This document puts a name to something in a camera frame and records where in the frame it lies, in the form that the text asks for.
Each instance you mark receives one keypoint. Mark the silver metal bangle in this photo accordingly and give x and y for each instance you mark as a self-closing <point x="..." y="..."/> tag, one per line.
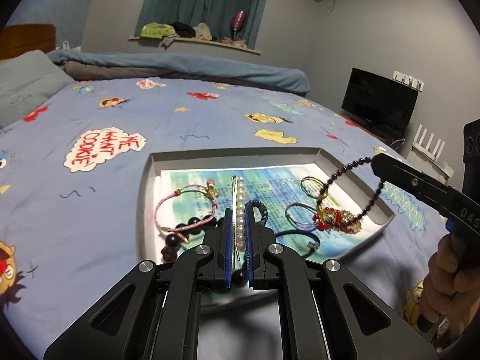
<point x="300" y="216"/>

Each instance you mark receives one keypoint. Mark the grey shallow cardboard box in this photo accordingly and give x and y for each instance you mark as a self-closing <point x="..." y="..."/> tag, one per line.
<point x="147" y="236"/>

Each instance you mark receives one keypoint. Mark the wooden headboard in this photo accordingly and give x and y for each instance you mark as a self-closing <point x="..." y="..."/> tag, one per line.
<point x="18" y="39"/>

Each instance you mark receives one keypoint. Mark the blue folded blanket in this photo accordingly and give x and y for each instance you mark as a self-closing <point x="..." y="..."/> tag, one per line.
<point x="110" y="66"/>

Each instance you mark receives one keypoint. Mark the beige cloth on sill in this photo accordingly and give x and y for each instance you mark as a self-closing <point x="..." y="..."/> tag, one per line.
<point x="202" y="32"/>

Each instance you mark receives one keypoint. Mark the pink balloon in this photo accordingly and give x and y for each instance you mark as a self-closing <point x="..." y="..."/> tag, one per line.
<point x="238" y="22"/>

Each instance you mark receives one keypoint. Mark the white wall hook rack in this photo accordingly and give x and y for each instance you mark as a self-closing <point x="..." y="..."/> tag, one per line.
<point x="409" y="81"/>

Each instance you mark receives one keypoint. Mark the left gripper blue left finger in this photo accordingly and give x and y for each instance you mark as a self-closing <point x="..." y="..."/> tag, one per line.
<point x="228" y="247"/>

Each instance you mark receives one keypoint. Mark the teal window curtain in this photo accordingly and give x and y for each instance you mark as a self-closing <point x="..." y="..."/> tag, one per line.
<point x="216" y="14"/>

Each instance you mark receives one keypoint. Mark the cartoon print blue bedsheet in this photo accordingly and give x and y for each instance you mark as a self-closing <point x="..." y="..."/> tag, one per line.
<point x="70" y="186"/>

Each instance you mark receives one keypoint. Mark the red bead gold ornament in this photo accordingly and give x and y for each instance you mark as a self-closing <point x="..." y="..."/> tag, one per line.
<point x="328" y="218"/>

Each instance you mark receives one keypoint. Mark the black cloth on sill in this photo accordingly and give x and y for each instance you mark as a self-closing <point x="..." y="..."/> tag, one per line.
<point x="184" y="30"/>

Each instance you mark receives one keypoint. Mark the white wifi router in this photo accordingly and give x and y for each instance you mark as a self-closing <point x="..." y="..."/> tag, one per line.
<point x="424" y="154"/>

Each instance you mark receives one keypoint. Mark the person's right hand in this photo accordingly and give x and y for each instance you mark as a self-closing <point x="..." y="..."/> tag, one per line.
<point x="449" y="292"/>

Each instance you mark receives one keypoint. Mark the colourful printed paper sheet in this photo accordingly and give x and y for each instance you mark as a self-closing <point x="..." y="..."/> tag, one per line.
<point x="188" y="203"/>

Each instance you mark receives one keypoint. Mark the grey-blue pillow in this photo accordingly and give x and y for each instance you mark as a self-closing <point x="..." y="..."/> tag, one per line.
<point x="27" y="81"/>

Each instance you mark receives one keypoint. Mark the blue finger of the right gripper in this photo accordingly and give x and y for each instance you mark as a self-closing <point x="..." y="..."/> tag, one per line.
<point x="444" y="199"/>

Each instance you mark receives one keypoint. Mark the wooden window sill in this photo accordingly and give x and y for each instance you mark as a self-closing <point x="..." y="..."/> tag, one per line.
<point x="195" y="41"/>

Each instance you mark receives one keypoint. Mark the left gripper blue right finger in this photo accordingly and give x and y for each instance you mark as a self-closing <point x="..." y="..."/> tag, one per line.
<point x="250" y="224"/>

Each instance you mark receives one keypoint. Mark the green cloth on sill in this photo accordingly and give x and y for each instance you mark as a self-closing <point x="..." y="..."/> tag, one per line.
<point x="157" y="31"/>

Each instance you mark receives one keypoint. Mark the black tv monitor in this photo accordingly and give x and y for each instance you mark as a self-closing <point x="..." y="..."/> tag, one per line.
<point x="379" y="103"/>

